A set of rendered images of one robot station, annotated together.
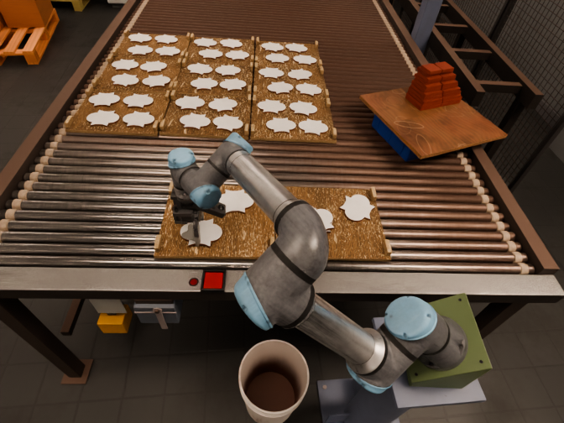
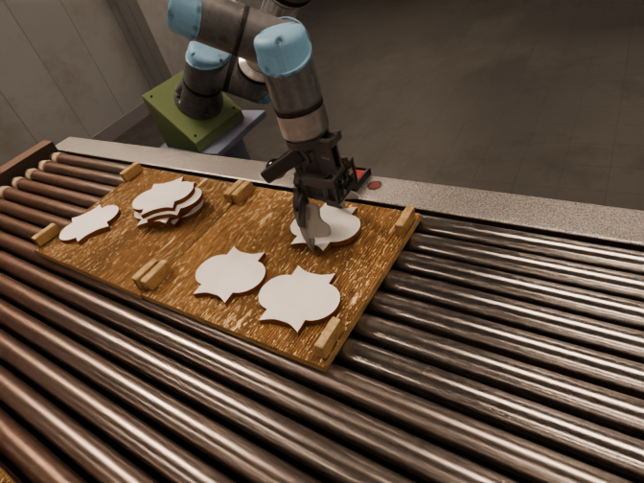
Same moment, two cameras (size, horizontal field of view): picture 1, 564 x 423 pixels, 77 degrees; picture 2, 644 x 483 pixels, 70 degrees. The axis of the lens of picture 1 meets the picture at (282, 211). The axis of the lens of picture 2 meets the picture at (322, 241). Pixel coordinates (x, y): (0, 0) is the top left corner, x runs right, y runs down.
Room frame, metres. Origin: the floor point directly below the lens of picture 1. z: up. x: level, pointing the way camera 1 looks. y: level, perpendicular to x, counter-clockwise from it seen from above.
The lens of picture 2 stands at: (1.21, 0.79, 1.47)
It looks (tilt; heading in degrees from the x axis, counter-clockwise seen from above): 39 degrees down; 230
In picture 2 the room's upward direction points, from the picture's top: 18 degrees counter-clockwise
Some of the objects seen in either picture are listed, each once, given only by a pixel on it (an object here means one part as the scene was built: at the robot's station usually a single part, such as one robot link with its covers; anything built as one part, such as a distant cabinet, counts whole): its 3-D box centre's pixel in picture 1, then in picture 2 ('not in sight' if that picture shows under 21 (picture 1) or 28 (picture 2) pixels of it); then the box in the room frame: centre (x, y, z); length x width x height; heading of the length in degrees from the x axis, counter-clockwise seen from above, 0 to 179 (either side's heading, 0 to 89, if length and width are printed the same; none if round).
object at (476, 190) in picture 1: (267, 185); (143, 326); (1.08, 0.07, 0.90); 1.95 x 0.05 x 0.05; 96
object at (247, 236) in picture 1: (219, 218); (280, 257); (0.85, 0.23, 0.93); 0.41 x 0.35 x 0.02; 96
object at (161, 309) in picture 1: (159, 305); not in sight; (0.56, 0.40, 0.77); 0.14 x 0.11 x 0.18; 96
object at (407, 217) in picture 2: (158, 243); (405, 220); (0.69, 0.41, 0.95); 0.06 x 0.02 x 0.03; 6
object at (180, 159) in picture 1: (183, 169); (288, 69); (0.76, 0.30, 1.25); 0.09 x 0.08 x 0.11; 42
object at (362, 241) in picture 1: (328, 221); (142, 220); (0.89, -0.18, 0.93); 0.41 x 0.35 x 0.02; 96
